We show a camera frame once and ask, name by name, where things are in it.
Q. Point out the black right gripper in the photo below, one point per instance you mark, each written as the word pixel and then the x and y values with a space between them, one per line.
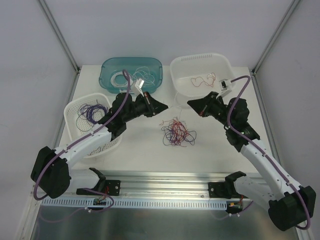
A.
pixel 206 105

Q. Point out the white perforated tray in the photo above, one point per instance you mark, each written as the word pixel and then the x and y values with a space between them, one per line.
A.
pixel 82 114

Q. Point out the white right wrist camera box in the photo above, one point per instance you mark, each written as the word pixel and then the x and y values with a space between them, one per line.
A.
pixel 226 87

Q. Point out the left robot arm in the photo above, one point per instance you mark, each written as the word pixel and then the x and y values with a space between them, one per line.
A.
pixel 53 172

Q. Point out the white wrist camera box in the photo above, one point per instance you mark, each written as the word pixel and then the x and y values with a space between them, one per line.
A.
pixel 137 87
pixel 226 87

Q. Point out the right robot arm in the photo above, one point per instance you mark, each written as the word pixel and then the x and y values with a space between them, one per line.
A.
pixel 286 201

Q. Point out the aluminium frame rail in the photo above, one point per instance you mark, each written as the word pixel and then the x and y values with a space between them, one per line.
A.
pixel 133 183

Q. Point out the white slotted cable duct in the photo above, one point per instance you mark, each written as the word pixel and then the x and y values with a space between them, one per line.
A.
pixel 135 203

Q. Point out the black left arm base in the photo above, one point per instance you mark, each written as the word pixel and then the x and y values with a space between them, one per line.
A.
pixel 109 187

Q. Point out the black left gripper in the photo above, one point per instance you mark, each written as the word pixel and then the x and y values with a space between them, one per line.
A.
pixel 150 104

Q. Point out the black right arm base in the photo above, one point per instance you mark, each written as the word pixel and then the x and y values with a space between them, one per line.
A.
pixel 225 189

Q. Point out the white tub basket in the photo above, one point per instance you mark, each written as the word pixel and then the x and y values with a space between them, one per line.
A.
pixel 194 76

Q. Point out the teal plastic bin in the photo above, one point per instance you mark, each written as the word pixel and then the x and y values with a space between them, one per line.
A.
pixel 147 68

